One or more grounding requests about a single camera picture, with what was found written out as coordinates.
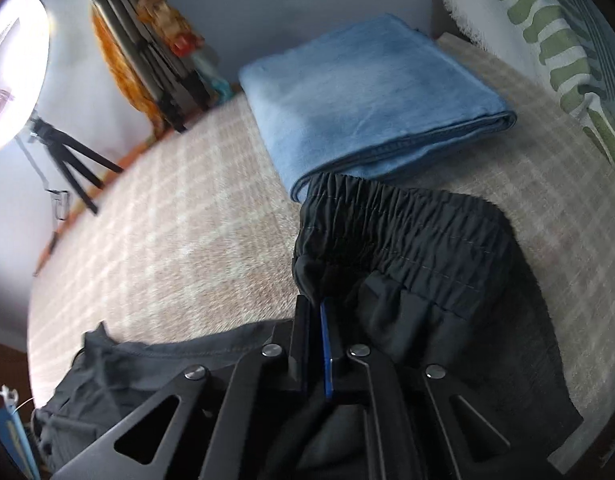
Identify orange bed sheet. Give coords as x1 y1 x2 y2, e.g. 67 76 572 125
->
32 82 243 276

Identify blue plastic chair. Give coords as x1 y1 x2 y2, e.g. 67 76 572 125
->
0 407 41 480

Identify black pants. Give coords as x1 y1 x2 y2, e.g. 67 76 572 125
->
32 172 585 480

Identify orange printed cloth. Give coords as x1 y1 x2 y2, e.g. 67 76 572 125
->
85 0 238 133

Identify folded blue jeans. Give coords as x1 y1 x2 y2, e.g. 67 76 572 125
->
238 12 518 201

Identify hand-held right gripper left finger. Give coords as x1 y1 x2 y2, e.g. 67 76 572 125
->
50 294 313 480

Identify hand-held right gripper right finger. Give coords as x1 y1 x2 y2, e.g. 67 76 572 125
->
320 299 555 480

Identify folded silver tripod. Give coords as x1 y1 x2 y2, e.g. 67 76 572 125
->
88 0 213 133

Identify black ring light cable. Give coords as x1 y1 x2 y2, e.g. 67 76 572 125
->
15 135 71 271

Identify white ring light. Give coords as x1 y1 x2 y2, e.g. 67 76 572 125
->
0 0 51 151

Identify beige plaid bed cover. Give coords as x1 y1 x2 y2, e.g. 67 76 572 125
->
26 32 615 476

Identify white clip lamp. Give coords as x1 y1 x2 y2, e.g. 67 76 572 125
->
0 384 36 411

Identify small black tripod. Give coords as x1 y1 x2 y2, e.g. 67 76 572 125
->
28 115 124 216

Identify white green patterned blanket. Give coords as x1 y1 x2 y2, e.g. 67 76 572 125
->
440 0 615 183

